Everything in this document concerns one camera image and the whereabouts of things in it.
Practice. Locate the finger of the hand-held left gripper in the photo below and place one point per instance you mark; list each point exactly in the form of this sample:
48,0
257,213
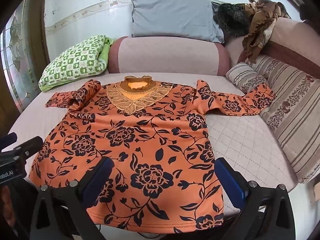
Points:
30,146
8,139

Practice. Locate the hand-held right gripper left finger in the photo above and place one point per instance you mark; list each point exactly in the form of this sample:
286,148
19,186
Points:
98,180

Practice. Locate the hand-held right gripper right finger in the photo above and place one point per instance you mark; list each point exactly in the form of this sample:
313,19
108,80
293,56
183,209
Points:
230,182

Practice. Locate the orange floral shirt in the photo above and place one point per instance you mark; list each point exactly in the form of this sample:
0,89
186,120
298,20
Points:
150,142

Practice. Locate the stained glass door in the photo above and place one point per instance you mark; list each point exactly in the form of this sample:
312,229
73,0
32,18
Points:
15,55

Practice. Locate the large striped cushion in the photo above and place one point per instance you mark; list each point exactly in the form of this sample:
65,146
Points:
295,120

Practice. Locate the green checked pillow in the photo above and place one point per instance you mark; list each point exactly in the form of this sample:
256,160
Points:
75,60

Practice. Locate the small striped cushion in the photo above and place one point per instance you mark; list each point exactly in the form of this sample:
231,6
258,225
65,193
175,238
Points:
242,76

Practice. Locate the pink bolster cushion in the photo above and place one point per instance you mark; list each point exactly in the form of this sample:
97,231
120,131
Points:
170,55

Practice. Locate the pink sofa backrest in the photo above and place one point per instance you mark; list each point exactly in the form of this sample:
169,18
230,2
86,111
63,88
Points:
295,37

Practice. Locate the dark furry garment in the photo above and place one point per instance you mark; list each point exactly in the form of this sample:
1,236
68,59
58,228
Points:
232,20

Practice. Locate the brown patterned cloth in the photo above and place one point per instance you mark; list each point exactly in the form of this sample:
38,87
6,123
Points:
260,22

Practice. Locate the grey pillow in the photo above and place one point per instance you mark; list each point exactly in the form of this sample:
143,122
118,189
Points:
175,17

